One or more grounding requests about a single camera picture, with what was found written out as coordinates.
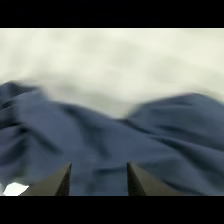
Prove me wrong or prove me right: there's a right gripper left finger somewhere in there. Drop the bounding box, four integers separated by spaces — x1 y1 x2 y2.
19 162 73 197

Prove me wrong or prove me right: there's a blue shirt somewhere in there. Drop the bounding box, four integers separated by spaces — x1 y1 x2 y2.
0 80 224 197

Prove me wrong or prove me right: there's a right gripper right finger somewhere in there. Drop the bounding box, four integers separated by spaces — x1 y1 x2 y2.
126 161 188 197

